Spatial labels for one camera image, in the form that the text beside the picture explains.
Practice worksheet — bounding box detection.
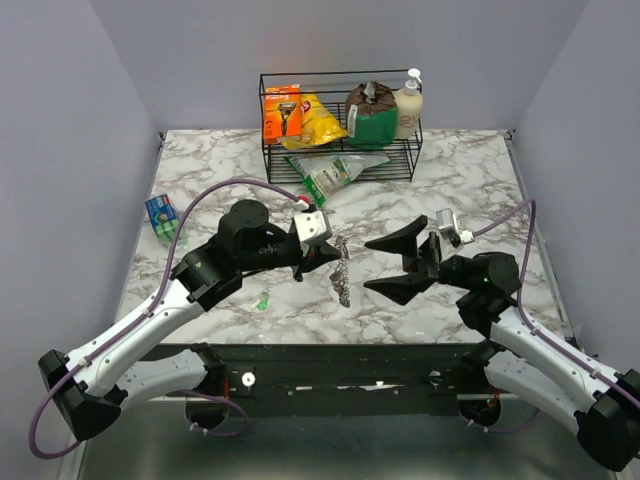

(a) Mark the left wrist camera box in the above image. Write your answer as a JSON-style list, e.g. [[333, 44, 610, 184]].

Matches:
[[293, 196, 332, 246]]

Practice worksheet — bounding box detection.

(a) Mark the green key tag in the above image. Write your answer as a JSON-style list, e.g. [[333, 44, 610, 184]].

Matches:
[[251, 289, 270, 311]]

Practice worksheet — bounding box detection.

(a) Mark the blue green toothpaste box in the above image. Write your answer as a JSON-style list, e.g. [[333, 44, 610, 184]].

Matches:
[[145, 194, 180, 246]]

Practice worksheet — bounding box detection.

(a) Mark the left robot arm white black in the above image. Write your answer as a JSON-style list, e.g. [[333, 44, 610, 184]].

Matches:
[[38, 200, 341, 441]]

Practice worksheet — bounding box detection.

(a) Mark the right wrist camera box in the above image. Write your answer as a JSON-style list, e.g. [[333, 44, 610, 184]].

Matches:
[[436, 208, 475, 248]]

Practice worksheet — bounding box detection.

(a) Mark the green white plastic pouch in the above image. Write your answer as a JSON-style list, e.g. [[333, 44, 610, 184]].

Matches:
[[285, 153, 390, 207]]

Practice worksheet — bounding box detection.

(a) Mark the brown green bag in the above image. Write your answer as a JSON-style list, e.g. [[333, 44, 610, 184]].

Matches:
[[345, 81, 397, 150]]

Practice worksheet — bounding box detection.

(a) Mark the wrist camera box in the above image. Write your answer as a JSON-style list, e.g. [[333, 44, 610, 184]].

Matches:
[[436, 208, 475, 248], [293, 196, 332, 246]]

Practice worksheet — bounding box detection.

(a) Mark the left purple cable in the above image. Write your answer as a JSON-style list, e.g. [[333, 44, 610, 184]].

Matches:
[[27, 177, 312, 460]]

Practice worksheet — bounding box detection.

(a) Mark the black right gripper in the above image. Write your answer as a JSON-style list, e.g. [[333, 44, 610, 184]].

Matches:
[[364, 214, 476, 306]]

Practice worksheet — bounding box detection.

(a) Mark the yellow snack bag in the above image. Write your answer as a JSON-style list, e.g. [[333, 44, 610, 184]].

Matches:
[[282, 93, 348, 150]]

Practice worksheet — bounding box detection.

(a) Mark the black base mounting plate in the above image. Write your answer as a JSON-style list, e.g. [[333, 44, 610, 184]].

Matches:
[[117, 343, 512, 426]]

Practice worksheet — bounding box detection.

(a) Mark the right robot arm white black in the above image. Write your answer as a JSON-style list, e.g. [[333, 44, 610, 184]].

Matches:
[[364, 210, 639, 472]]

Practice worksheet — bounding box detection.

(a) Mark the aluminium rail frame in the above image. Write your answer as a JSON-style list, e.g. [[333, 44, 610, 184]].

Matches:
[[61, 388, 611, 479]]

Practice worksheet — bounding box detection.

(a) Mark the cream lotion pump bottle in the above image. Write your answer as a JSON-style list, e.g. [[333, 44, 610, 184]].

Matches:
[[394, 68, 423, 140]]

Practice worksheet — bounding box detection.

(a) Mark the black wire shelf rack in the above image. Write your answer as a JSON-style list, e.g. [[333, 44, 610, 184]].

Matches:
[[259, 69, 424, 188]]

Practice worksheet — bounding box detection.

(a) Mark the orange razor package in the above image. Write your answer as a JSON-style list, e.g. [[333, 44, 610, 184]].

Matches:
[[263, 84, 302, 145]]

